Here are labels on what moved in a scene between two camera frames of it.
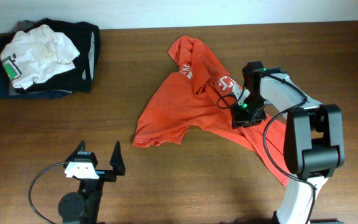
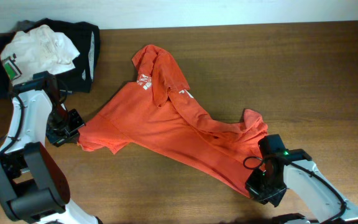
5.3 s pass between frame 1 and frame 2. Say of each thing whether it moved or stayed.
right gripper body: moved
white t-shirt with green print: stayed
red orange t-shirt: moved
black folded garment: stayed
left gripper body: moved
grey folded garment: stayed
